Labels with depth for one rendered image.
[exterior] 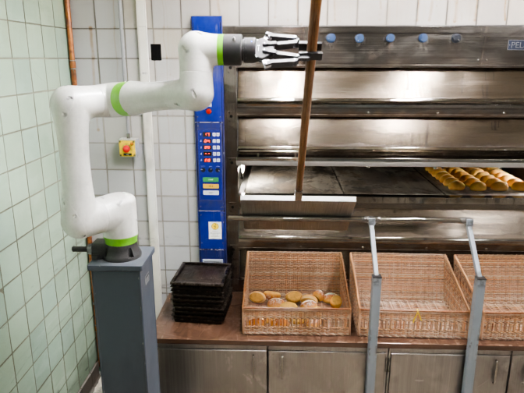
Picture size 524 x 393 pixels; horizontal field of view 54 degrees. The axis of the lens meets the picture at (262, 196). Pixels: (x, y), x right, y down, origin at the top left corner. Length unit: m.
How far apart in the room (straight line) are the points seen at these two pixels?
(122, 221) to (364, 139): 1.48
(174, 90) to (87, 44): 1.46
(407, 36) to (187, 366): 2.05
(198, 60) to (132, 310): 0.99
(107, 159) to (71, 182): 1.22
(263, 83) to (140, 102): 1.22
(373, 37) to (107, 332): 1.94
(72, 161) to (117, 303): 0.58
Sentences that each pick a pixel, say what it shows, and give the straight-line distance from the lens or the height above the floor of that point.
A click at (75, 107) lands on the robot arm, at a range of 1.79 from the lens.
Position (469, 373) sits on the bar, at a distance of 2.84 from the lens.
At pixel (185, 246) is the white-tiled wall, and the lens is 3.08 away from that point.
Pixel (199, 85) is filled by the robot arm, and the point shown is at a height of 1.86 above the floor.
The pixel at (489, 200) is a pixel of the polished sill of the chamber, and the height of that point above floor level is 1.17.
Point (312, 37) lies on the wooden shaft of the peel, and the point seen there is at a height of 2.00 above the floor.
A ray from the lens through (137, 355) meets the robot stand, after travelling 2.15.
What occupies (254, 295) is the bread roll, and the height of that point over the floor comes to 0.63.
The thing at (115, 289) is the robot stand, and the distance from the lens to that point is 2.04.
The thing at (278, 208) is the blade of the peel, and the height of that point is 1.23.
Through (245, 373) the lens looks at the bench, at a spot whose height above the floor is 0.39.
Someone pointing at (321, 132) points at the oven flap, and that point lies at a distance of 2.87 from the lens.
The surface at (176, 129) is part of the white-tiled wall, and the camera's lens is 2.92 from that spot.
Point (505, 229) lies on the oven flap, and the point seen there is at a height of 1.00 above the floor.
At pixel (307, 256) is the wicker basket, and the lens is 3.01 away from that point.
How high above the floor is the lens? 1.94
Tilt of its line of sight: 15 degrees down
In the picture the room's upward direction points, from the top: straight up
